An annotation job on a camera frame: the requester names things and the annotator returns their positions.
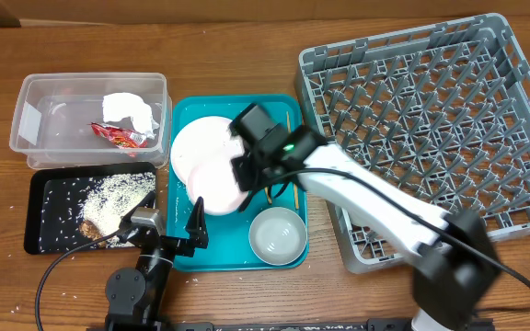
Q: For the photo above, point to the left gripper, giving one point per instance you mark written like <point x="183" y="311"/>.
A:
<point x="197" y="234"/>

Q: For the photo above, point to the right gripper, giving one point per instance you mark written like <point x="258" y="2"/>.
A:
<point x="245" y="174"/>

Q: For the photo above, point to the wooden chopstick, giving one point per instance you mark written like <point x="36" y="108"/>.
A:
<point x="295" y="188"/>
<point x="267" y="191"/>

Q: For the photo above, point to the pink bowl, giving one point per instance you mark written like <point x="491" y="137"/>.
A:
<point x="213" y="180"/>

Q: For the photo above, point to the pink round plate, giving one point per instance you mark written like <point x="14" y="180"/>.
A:
<point x="202" y="139"/>

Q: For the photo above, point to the grey-white bowl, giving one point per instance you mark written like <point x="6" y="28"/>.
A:
<point x="278" y="236"/>

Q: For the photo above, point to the brown food scrap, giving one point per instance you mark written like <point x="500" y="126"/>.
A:
<point x="89" y="230"/>

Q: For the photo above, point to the red snack wrapper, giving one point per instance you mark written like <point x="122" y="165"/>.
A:
<point x="122" y="138"/>

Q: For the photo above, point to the white tissue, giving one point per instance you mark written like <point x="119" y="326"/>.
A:
<point x="120" y="106"/>

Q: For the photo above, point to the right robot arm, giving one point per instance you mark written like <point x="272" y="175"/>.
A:
<point x="454" y="261"/>

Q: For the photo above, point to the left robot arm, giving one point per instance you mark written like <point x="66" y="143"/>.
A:
<point x="135" y="294"/>

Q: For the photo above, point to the grey dishwasher rack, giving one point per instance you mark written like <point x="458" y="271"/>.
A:
<point x="440" y="111"/>

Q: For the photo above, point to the teal plastic tray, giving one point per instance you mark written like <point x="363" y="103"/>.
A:
<point x="228" y="248"/>

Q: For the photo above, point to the black tray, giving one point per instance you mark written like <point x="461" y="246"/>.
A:
<point x="57" y="200"/>

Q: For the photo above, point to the clear plastic bin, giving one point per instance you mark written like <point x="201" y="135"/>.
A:
<point x="54" y="113"/>

